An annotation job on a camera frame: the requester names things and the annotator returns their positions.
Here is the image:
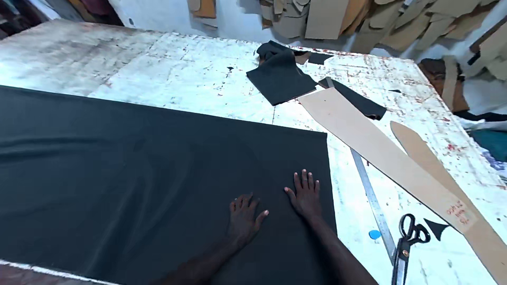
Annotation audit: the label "person's right hand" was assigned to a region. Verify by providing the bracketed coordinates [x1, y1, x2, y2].
[284, 169, 322, 221]

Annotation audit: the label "person's left hand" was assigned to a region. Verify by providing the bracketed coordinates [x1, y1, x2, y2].
[227, 193, 269, 249]

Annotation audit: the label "large black fabric sheet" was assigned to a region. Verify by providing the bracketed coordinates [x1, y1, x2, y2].
[0, 85, 338, 285]

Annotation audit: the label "person's left forearm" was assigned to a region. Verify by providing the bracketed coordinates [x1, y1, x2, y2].
[154, 237, 247, 285]

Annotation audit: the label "person's right forearm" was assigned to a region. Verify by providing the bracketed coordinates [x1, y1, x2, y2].
[305, 215, 379, 285]

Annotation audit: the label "metal ruler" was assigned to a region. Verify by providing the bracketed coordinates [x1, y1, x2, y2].
[326, 77, 397, 267]

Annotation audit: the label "beige cardboard pattern, red writing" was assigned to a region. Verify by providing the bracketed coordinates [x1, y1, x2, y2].
[297, 87, 479, 235]

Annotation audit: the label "long black fabric strip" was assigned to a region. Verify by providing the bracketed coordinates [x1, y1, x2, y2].
[318, 78, 387, 121]

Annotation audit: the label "crumpled black fabric piece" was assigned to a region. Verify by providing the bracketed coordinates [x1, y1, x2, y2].
[246, 40, 318, 107]

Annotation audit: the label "small black rectangular fabric scrap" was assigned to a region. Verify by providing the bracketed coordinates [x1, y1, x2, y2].
[308, 52, 334, 65]

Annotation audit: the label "black triangular fabric scrap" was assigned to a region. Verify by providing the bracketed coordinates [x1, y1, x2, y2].
[424, 218, 450, 241]

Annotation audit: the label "hanging rows of cardboard patterns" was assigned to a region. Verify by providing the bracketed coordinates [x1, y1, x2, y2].
[259, 0, 500, 54]

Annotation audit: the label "brown cardboard pattern, rounded tip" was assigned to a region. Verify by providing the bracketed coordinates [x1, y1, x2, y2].
[390, 121, 507, 285]

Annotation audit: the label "hanging brown leather-like pieces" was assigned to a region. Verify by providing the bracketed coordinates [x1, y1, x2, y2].
[418, 55, 471, 113]

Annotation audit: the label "teal cloth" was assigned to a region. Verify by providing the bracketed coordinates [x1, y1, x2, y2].
[469, 129, 507, 163]

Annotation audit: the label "hanging small cardboard patterns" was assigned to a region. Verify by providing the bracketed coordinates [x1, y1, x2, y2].
[187, 0, 218, 31]

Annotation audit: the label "hanging bunch of grey-brown patterns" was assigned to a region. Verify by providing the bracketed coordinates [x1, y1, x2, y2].
[461, 16, 507, 82]

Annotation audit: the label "black-handled scissors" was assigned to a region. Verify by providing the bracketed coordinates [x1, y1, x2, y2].
[391, 213, 431, 285]

